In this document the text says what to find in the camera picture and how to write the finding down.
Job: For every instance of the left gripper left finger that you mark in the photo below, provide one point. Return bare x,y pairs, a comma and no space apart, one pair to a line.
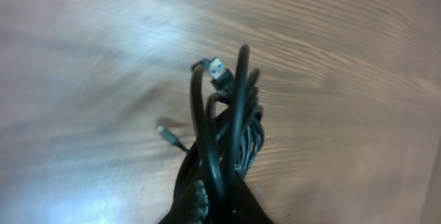
190,200

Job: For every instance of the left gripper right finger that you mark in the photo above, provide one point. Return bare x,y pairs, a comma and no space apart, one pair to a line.
245,207

